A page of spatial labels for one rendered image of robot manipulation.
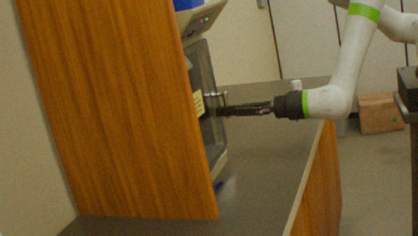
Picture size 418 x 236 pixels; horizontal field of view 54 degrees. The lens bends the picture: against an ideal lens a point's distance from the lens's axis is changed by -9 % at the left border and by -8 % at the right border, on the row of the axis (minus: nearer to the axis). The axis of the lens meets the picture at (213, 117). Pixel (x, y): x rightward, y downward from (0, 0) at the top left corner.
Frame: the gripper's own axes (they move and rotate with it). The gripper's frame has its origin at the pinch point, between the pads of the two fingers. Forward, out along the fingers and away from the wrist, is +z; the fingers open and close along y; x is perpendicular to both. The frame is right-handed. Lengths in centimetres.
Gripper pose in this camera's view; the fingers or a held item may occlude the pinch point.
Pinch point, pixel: (227, 110)
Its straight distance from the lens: 148.6
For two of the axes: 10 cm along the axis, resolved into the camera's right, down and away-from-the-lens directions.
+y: -3.5, 2.3, -9.1
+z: -9.3, 0.7, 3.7
